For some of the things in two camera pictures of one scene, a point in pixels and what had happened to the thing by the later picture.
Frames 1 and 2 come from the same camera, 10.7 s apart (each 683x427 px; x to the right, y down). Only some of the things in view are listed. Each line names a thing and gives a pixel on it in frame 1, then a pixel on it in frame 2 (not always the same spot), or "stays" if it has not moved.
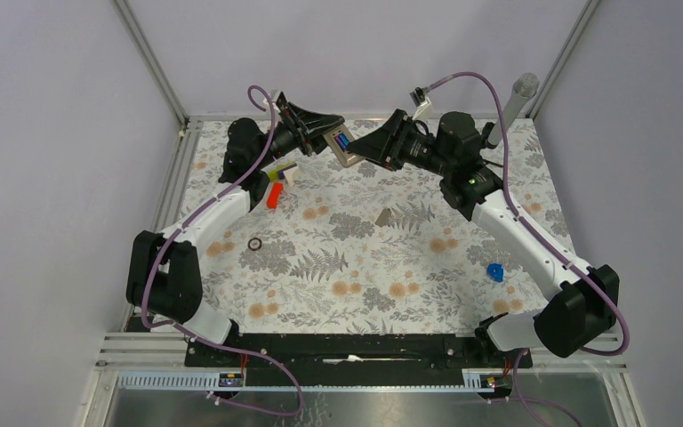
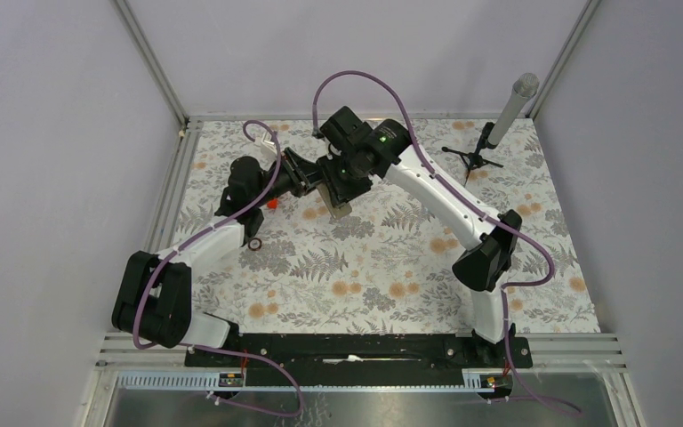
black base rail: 353,353 stays
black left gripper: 304,126 -> 301,185
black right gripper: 385,145 -> 337,189
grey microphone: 525,86 stays
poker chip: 254,244 stays
